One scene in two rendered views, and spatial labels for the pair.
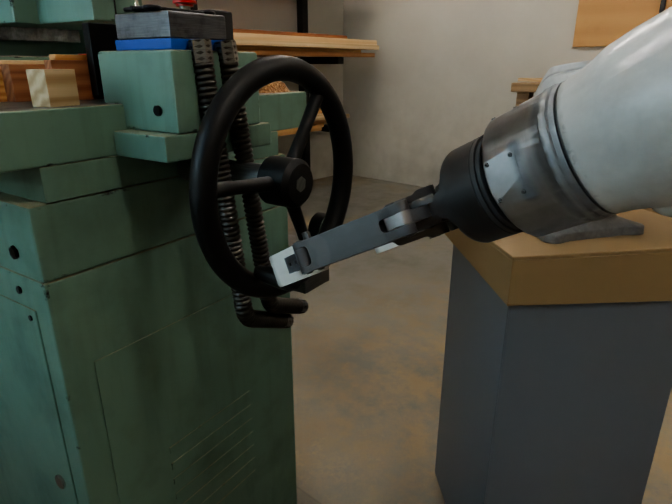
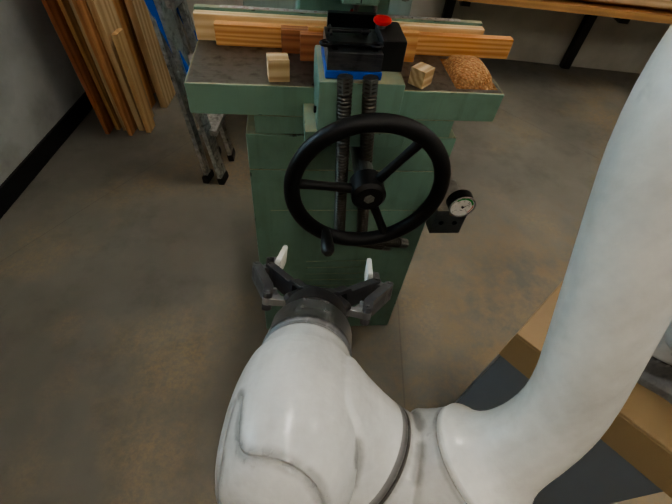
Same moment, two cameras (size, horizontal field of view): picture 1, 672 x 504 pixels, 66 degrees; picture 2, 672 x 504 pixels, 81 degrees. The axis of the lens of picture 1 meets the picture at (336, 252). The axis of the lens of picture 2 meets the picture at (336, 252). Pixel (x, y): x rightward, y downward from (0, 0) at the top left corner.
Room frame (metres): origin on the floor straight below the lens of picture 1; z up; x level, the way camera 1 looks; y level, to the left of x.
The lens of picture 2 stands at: (0.23, -0.29, 1.26)
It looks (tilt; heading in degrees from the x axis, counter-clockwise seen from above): 50 degrees down; 46
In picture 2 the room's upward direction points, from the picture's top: 7 degrees clockwise
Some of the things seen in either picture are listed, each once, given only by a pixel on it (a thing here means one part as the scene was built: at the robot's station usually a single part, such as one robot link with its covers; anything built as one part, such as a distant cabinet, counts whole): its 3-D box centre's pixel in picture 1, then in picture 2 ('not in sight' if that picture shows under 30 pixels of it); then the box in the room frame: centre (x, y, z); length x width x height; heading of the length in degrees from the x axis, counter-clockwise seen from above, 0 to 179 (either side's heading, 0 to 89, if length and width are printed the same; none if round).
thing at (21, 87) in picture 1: (92, 81); (338, 42); (0.77, 0.35, 0.92); 0.23 x 0.02 x 0.04; 146
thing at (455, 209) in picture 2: (322, 233); (458, 204); (0.91, 0.03, 0.65); 0.06 x 0.04 x 0.08; 146
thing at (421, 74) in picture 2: not in sight; (421, 75); (0.83, 0.17, 0.92); 0.03 x 0.03 x 0.03; 9
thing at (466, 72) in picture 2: (253, 83); (469, 67); (0.95, 0.14, 0.91); 0.12 x 0.09 x 0.03; 56
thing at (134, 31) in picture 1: (182, 27); (363, 46); (0.69, 0.19, 0.99); 0.13 x 0.11 x 0.06; 146
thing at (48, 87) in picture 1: (53, 87); (278, 67); (0.61, 0.32, 0.92); 0.04 x 0.03 x 0.04; 153
